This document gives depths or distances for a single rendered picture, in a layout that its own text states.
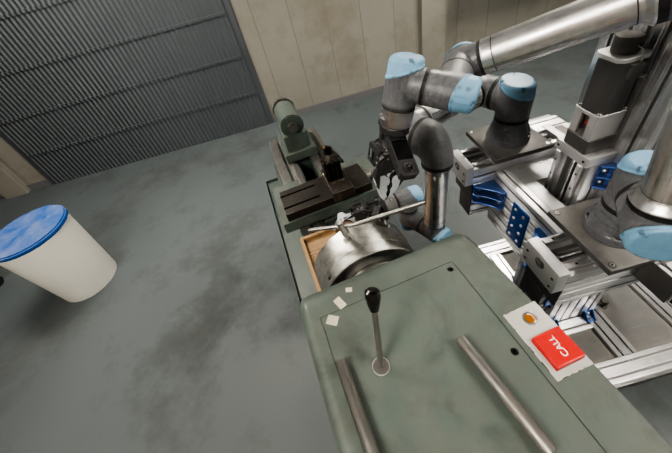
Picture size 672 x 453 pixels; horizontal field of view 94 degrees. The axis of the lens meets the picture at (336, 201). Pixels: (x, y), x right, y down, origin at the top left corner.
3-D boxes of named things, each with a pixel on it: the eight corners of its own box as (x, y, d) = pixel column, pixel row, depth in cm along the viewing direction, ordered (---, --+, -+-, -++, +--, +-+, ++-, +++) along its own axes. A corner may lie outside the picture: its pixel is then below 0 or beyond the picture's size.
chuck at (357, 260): (428, 284, 106) (410, 231, 84) (347, 328, 106) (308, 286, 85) (423, 276, 108) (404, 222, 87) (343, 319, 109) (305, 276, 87)
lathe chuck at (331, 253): (423, 276, 108) (404, 222, 87) (343, 319, 109) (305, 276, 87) (410, 257, 115) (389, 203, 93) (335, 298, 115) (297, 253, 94)
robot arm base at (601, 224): (618, 201, 90) (634, 175, 83) (670, 240, 79) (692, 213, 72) (568, 215, 90) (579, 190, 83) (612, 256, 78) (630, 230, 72)
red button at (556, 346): (583, 358, 57) (587, 354, 56) (555, 372, 56) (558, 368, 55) (555, 329, 61) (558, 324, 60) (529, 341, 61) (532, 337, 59)
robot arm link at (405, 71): (425, 63, 60) (383, 56, 62) (414, 117, 66) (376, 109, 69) (433, 54, 65) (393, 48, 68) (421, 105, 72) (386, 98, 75)
